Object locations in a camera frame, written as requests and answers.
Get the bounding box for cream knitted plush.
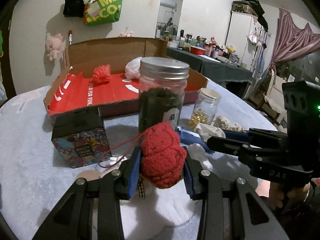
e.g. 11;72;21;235
212;115;245;132

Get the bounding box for red knitted hat plush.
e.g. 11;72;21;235
98;122;188;190

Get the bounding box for right hand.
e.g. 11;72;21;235
268;180;319;210

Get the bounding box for blue wrapped packet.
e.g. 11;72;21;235
175;126;214;154

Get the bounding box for glass jar gold capsules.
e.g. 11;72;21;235
189;88;221;129

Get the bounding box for white plush with bow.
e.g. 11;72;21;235
137;175;172;200

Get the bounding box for green cloth side table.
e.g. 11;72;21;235
166;47;254;99

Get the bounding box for black beauty cream box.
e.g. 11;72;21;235
52;107;112;168

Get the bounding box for tea leaf glass jar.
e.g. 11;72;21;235
138;57;190;132

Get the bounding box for white refrigerator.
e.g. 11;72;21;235
226;11;265;72

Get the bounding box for pink curtain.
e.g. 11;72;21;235
267;9;319;71

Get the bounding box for red bowl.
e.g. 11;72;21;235
190;46;206;55

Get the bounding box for white mesh bath pouf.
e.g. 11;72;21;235
125;57;142;80

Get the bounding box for red cardboard box tray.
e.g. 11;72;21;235
43;36;209;126

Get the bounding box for green tote bag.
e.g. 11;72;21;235
84;0;123;26

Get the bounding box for pink fox wall plush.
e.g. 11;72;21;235
119;29;133;37

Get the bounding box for pale pink wall plush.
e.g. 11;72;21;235
45;33;62;61

